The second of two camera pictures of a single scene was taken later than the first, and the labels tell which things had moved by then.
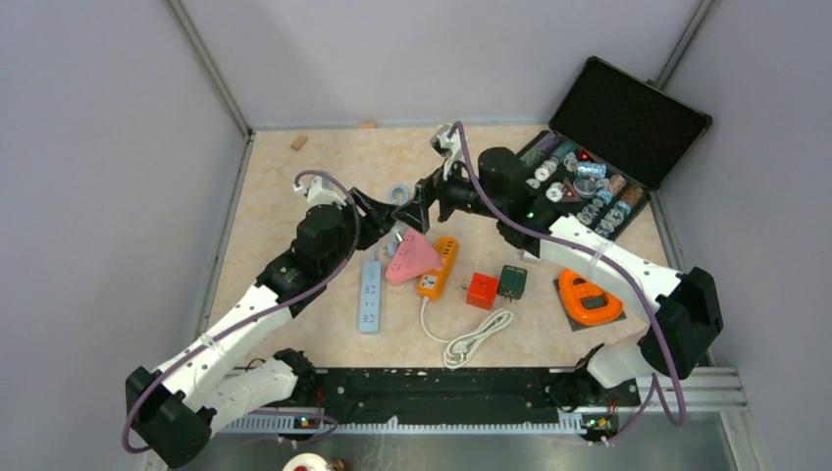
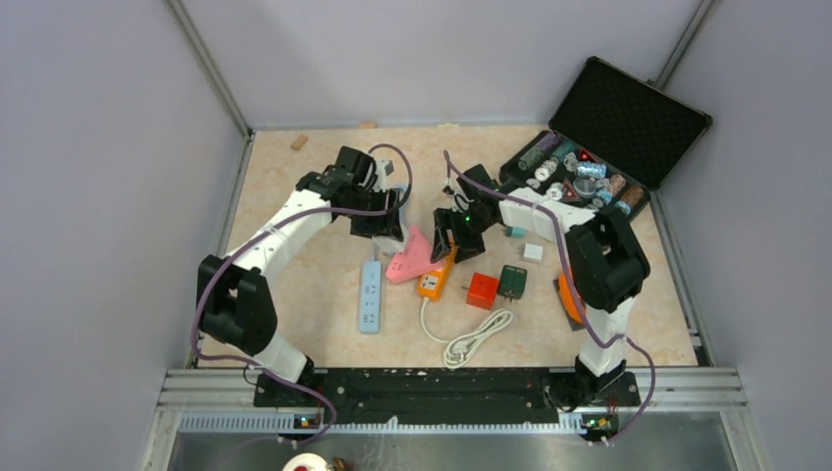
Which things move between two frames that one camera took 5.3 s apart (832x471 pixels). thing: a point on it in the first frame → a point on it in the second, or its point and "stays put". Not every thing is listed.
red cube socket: (482, 290) stays put
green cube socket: (512, 282) stays put
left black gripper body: (348, 235) → (370, 197)
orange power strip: (432, 284) stays put
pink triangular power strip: (415, 257) stays put
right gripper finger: (416, 211) → (443, 221)
